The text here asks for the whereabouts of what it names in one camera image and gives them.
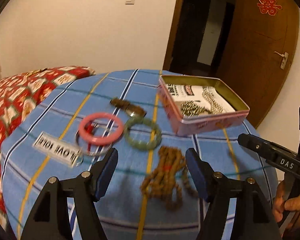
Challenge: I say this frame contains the thin silver bangle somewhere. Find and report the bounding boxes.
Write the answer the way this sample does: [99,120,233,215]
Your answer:
[75,131,112,157]

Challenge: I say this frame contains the pink bangle bracelet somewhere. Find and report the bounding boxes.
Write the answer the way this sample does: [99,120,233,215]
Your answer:
[78,112,125,147]

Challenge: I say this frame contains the green jade bangle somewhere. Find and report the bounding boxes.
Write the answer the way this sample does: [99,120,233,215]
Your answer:
[123,117,162,151]

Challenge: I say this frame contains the pink metal tin box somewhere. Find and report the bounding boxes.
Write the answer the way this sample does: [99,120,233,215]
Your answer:
[158,75,250,136]

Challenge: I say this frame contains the brown hair clip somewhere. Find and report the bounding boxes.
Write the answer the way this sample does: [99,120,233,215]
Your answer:
[110,98,147,118]

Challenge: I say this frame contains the person's right hand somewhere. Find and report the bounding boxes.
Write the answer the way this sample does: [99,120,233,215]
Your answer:
[272,181,300,229]

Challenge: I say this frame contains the blue plaid tablecloth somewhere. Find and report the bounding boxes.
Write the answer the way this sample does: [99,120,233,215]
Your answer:
[1,69,278,239]

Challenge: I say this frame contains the red patterned bed quilt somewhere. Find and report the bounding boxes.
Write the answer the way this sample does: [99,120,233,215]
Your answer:
[0,66,95,230]

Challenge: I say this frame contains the brown wooden door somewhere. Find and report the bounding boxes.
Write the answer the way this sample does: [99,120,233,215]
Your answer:
[216,0,299,127]

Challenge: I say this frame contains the red double happiness sticker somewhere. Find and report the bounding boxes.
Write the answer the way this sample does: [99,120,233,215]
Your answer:
[257,0,283,16]

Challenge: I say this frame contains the metal door handle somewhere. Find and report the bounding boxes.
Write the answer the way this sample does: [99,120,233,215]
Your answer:
[274,51,289,70]

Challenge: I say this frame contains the white wall light switch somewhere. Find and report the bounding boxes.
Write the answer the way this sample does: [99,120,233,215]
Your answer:
[125,0,135,5]

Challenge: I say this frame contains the brown door frame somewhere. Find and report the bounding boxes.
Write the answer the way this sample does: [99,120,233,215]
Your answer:
[163,0,183,70]

